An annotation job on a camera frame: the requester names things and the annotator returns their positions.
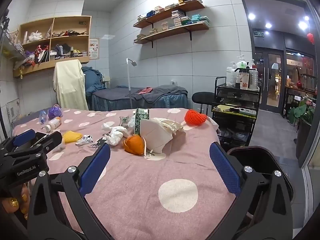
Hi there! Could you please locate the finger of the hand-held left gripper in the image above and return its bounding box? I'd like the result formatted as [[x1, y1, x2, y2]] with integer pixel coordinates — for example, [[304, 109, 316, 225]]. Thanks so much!
[[10, 131, 63, 158], [0, 129, 37, 155]]

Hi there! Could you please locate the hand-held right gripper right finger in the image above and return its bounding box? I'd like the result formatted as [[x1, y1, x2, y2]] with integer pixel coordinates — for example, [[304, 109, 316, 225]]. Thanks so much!
[[209, 141, 293, 240]]

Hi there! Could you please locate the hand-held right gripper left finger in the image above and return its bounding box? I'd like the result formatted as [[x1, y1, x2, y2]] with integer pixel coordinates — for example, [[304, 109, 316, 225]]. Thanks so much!
[[27, 144, 112, 240]]

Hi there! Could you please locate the black trash bin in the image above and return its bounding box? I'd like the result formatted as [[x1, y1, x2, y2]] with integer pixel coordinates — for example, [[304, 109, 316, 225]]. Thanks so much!
[[226, 145, 295, 230]]

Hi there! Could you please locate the orange peel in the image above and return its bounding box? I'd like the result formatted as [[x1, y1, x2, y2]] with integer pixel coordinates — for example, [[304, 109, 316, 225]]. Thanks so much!
[[123, 134, 145, 156]]

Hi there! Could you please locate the person's left hand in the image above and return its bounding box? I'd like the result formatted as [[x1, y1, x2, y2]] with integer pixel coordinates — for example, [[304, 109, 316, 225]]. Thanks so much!
[[0, 183, 32, 221]]

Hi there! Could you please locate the white bottle orange label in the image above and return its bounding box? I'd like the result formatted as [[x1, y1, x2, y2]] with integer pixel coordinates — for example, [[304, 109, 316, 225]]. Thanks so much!
[[44, 117, 62, 132]]

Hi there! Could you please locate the yellow crumpled cloth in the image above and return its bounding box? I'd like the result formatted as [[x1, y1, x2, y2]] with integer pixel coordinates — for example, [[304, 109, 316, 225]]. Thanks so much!
[[62, 131, 83, 144]]

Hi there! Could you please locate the purple mesh bag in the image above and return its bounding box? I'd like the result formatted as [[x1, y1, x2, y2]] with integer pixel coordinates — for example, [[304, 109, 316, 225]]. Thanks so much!
[[47, 106, 63, 120]]

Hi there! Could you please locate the crumpled printed white wrapper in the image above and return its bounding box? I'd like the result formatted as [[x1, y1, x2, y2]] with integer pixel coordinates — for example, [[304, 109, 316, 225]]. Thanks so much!
[[76, 134, 93, 146]]

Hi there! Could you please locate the pink polka dot blanket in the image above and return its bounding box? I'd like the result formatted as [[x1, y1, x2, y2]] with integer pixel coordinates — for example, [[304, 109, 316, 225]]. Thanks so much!
[[11, 107, 250, 240]]

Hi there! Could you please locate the cream cloth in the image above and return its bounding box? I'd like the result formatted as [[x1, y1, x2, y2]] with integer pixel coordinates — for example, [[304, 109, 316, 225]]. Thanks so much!
[[53, 59, 89, 110]]

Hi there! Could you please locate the red foam fruit net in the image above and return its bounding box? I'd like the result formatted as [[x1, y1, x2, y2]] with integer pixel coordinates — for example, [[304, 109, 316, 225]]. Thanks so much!
[[184, 109, 208, 126]]

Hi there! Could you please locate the green and white milk carton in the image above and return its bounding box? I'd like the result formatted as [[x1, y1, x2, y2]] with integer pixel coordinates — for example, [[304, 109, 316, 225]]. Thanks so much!
[[134, 108, 150, 136]]

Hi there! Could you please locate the massage bed blue skirt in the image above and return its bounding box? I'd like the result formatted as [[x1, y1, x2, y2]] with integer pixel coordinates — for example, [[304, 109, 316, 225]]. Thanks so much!
[[88, 84, 188, 112]]

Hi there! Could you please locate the black trolley cart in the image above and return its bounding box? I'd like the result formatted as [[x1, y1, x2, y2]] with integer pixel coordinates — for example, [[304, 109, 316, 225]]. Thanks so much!
[[211, 77, 262, 147]]

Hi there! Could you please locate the blue cloth pile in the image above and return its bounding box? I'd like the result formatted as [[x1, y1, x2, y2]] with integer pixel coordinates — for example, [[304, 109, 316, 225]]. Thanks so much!
[[82, 66, 107, 97]]

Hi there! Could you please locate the black stool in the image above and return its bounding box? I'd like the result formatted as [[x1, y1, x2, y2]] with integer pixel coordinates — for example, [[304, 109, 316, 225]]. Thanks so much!
[[192, 92, 217, 117]]

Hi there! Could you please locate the white floor lamp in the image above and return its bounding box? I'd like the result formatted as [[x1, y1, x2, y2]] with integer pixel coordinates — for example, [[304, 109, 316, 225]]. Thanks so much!
[[126, 58, 137, 110]]

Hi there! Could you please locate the printed cup black lid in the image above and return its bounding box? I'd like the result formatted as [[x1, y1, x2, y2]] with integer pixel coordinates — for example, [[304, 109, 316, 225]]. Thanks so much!
[[239, 68, 251, 90]]

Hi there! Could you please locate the green potted plant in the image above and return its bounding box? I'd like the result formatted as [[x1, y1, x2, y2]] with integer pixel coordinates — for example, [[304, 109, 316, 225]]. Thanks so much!
[[287, 97, 316, 128]]

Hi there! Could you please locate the clear plastic bottle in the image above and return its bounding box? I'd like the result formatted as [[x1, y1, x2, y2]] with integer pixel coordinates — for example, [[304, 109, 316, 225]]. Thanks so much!
[[249, 59, 259, 90]]

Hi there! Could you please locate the grey towel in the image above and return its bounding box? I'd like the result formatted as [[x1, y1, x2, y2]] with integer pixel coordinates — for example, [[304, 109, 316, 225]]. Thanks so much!
[[131, 85, 188, 103]]

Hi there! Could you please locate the glass double door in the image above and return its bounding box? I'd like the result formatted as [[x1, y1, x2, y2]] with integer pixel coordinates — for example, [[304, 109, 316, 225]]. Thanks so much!
[[254, 50, 284, 112]]

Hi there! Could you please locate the green label pump bottle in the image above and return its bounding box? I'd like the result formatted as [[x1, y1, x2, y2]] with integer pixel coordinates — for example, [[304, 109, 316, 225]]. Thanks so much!
[[236, 55, 247, 69]]

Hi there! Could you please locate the wall chart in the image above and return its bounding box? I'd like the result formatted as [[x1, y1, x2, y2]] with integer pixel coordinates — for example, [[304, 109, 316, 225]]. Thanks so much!
[[5, 99, 21, 123]]

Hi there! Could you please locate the wooden wall cabinet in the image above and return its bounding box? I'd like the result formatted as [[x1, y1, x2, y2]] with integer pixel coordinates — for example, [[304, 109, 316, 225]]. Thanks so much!
[[13, 15, 92, 78]]

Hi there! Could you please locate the wire wall rack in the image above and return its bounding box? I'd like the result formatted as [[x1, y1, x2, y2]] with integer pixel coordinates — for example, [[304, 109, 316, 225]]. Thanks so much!
[[0, 9, 28, 63]]

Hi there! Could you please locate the wall poster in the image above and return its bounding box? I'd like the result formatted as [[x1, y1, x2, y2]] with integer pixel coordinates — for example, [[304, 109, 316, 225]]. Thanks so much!
[[89, 37, 100, 60]]

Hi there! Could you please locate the wooden wall shelf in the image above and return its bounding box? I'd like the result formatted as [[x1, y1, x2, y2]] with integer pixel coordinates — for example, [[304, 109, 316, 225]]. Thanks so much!
[[133, 0, 206, 28], [133, 21, 210, 48]]

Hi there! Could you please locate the wall shelf with boxes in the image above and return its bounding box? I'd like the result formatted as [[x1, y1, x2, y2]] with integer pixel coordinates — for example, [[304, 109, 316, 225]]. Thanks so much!
[[135, 0, 209, 42]]

